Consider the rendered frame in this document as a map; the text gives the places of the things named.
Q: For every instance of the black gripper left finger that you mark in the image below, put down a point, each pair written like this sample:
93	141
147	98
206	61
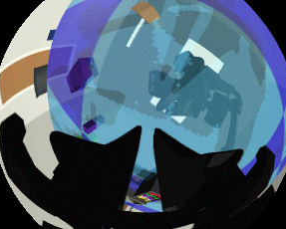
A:
114	161

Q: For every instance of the beige open tray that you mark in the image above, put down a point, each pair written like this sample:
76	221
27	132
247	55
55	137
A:
132	199

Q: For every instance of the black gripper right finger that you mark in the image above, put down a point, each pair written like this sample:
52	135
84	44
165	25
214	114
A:
180	169

